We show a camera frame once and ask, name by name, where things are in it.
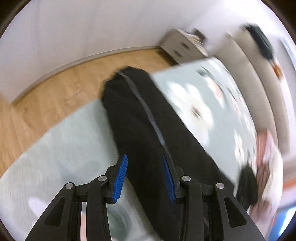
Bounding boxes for black hooded jacket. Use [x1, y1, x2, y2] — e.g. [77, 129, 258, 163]
[102, 64, 263, 240]

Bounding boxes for pink folded blanket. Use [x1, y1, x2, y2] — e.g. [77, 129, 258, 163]
[249, 130, 277, 221]

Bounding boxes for floral green bed sheet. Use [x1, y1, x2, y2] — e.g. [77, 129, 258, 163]
[1, 58, 263, 240]

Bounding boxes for white floral pillow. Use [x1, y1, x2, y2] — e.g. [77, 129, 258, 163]
[262, 147, 283, 227]

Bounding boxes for grey bedside table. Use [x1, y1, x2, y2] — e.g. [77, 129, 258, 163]
[159, 29, 209, 64]

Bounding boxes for items on bedside table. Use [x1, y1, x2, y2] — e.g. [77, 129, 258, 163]
[185, 29, 207, 45]

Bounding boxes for beige padded headboard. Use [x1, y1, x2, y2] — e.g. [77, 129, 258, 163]
[215, 28, 290, 154]

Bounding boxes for orange toy on headboard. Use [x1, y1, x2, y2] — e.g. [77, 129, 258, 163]
[272, 61, 283, 80]

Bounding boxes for dark green cloth on headboard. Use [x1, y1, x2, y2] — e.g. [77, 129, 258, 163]
[243, 24, 274, 61]

